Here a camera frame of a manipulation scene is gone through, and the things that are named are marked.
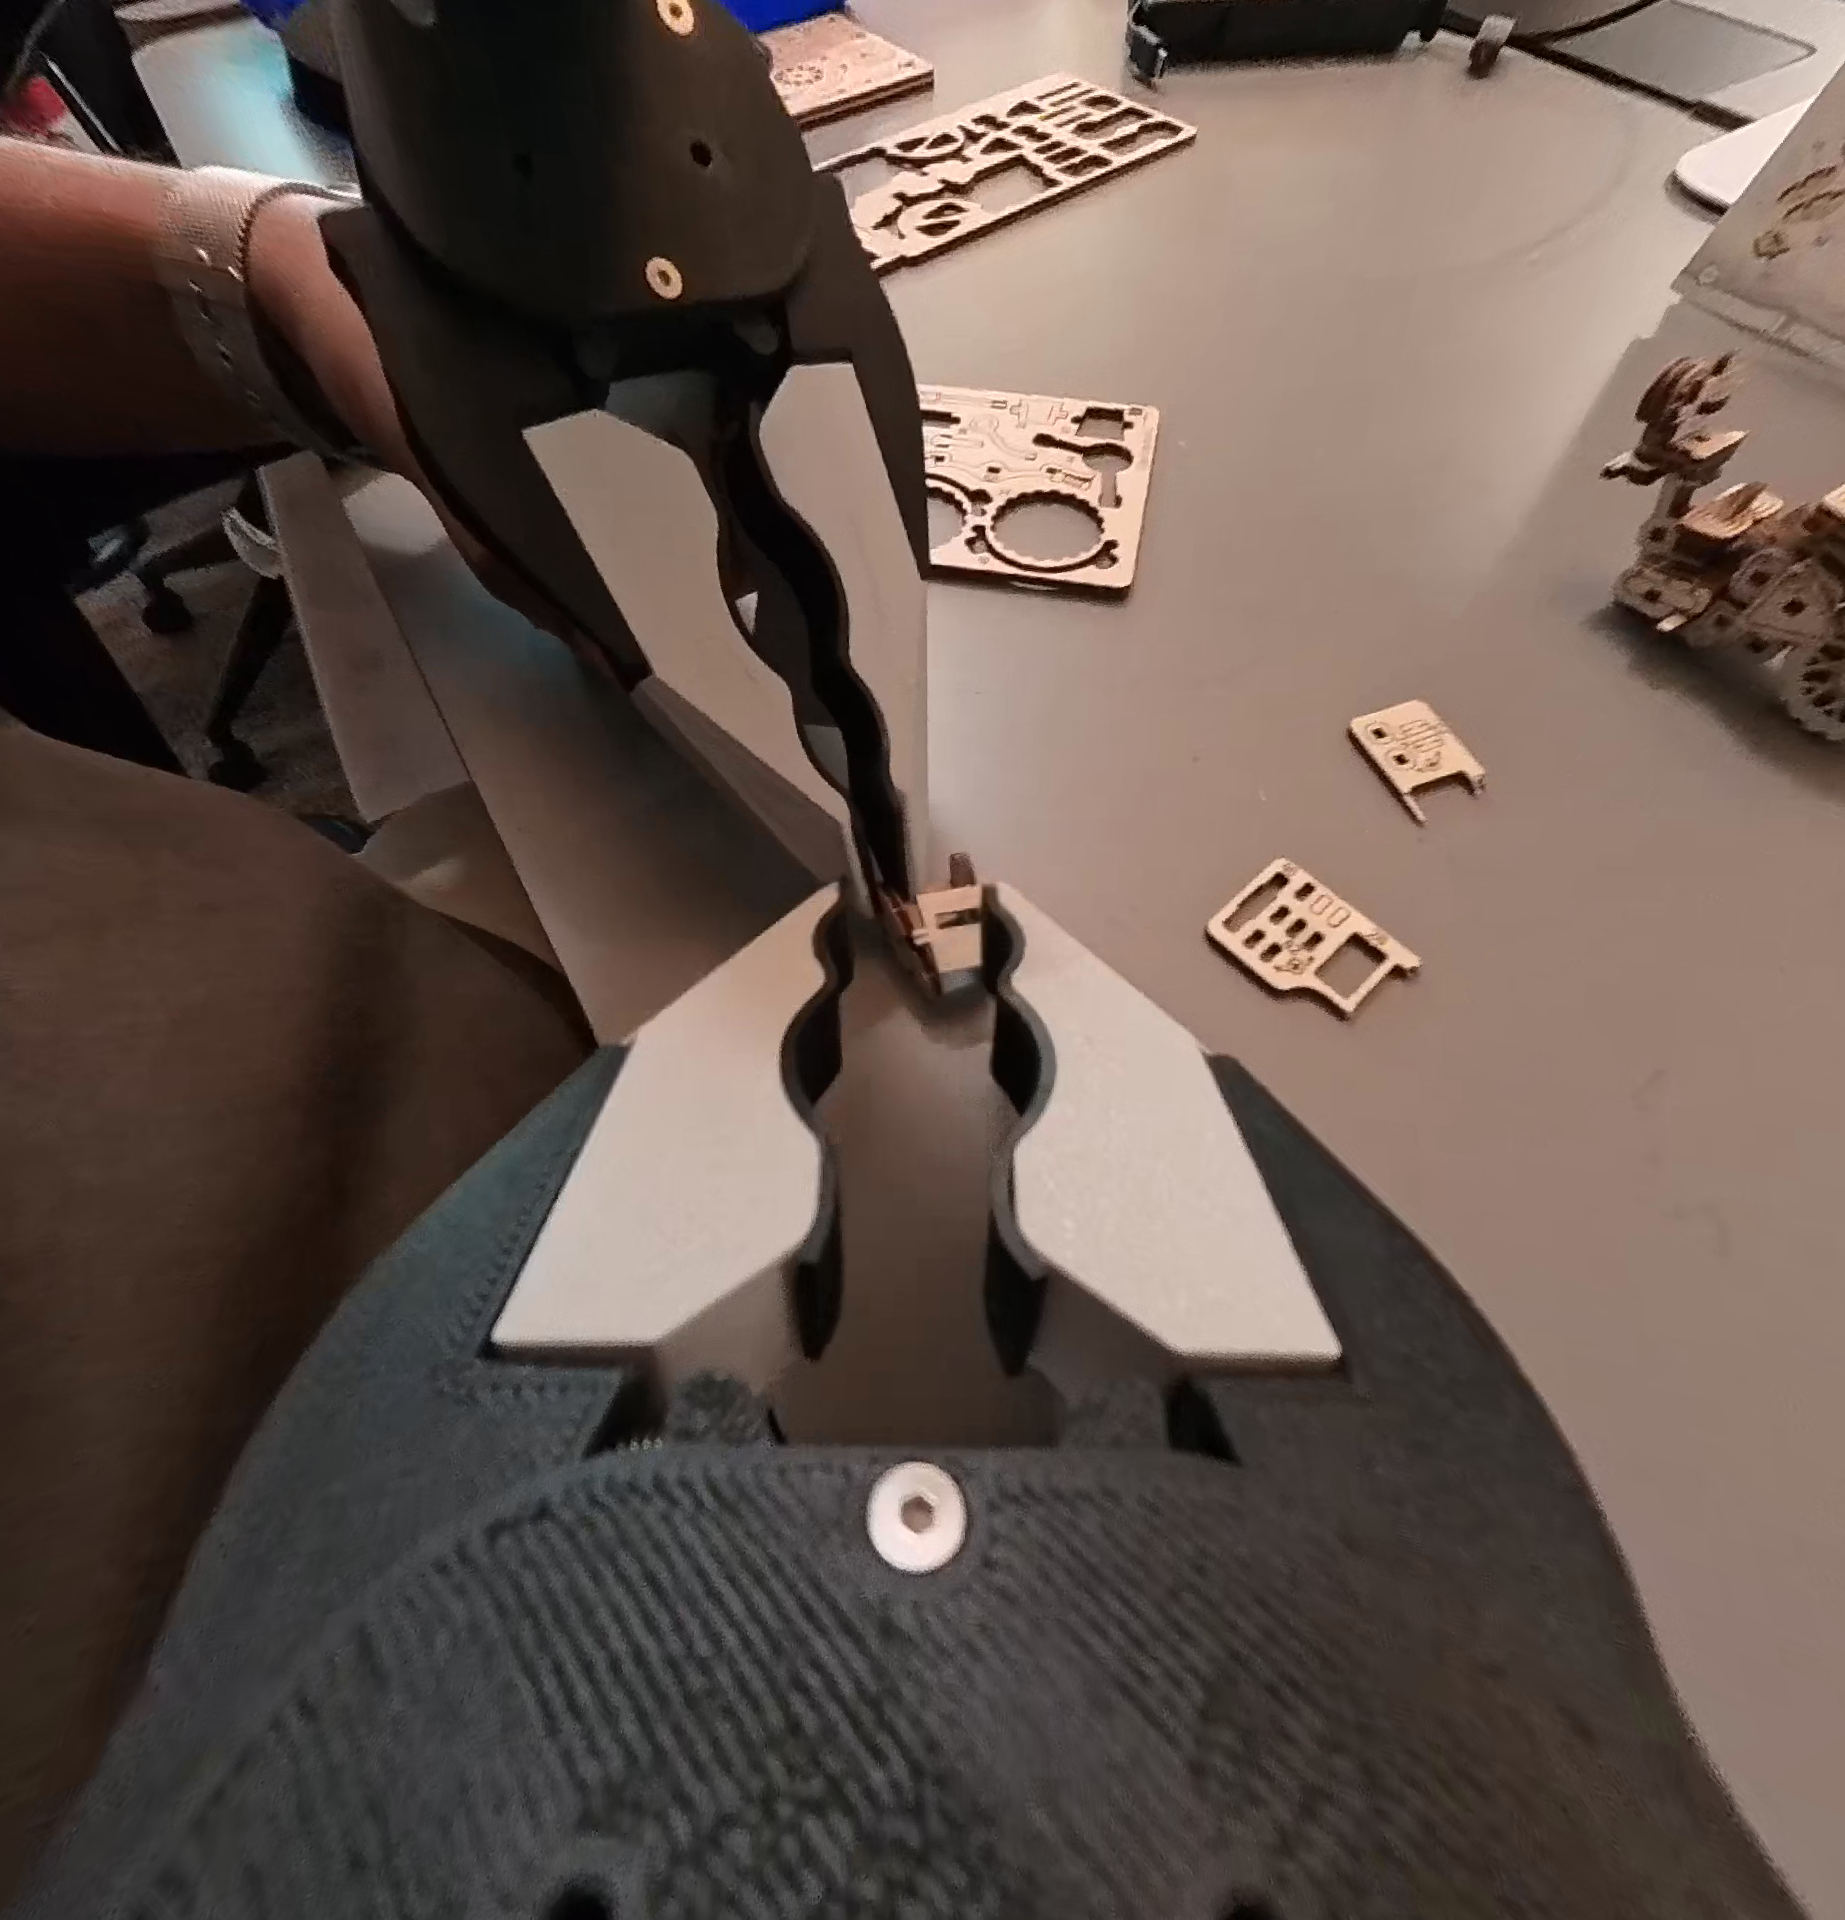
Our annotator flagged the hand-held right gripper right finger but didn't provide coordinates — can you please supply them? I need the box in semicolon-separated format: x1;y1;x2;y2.
980;882;1344;1449

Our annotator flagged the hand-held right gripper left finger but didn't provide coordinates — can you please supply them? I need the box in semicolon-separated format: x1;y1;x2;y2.
486;877;863;1433

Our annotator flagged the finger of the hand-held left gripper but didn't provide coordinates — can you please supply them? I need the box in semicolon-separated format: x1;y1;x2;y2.
524;375;900;918
756;360;937;918

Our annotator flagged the slotted wooden puzzle piece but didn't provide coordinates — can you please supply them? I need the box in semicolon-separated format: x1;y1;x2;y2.
914;852;998;962

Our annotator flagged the small wooden puzzle assembly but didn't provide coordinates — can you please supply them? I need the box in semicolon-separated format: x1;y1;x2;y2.
875;891;945;998

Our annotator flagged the person's left forearm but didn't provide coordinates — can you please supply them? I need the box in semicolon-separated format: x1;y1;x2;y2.
0;126;209;458

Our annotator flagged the grey desk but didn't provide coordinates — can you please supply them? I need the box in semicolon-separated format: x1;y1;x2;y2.
126;0;1845;1920

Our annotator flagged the person's left hand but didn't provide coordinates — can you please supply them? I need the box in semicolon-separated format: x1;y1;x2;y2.
255;201;464;549

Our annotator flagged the wooden puzzle sheet with gear holes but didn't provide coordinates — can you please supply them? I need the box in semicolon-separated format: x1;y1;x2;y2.
914;388;1161;603

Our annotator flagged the small engraved wooden sheet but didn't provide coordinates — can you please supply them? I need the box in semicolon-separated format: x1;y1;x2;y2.
764;22;939;124

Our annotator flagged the wooden offcut with slot grid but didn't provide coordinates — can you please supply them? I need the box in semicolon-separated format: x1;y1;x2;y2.
1205;858;1423;1020

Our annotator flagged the silver mesh wristband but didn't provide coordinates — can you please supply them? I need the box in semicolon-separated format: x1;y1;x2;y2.
156;163;338;452

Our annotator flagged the black chair base with casters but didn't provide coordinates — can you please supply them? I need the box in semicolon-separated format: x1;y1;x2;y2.
81;465;285;788

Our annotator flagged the person's brown clothing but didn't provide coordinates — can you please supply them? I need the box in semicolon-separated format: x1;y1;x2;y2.
0;676;623;1920

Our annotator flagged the wooden offcut with square holes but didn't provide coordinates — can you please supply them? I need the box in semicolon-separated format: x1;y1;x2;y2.
1346;696;1492;826

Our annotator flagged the wooden puzzle sheet with cutouts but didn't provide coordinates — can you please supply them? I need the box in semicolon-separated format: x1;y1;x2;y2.
815;73;1198;275

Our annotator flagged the assembled wooden mechanical model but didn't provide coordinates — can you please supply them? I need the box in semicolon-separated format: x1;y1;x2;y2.
1601;351;1845;747

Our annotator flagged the white stand base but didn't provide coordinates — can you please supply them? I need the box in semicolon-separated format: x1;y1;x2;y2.
1671;108;1814;207

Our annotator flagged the printed instruction sheet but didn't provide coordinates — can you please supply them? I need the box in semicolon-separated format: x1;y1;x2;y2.
1684;58;1845;368

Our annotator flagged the black device with strap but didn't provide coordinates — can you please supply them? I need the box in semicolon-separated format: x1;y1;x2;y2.
1129;0;1449;79

